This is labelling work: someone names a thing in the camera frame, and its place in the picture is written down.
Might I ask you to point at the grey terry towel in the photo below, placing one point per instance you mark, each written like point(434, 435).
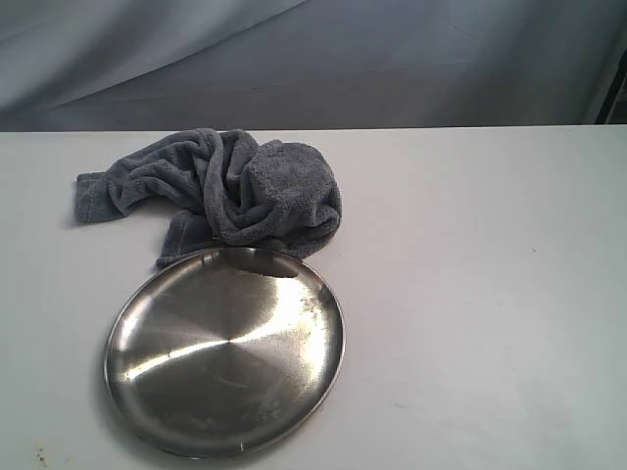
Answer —
point(230, 191)

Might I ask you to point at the round stainless steel plate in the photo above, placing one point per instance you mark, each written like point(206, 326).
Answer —
point(224, 352)

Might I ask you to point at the grey fabric backdrop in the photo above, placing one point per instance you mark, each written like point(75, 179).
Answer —
point(167, 65)

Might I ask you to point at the dark stand at right edge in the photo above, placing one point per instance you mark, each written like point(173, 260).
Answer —
point(613, 93)

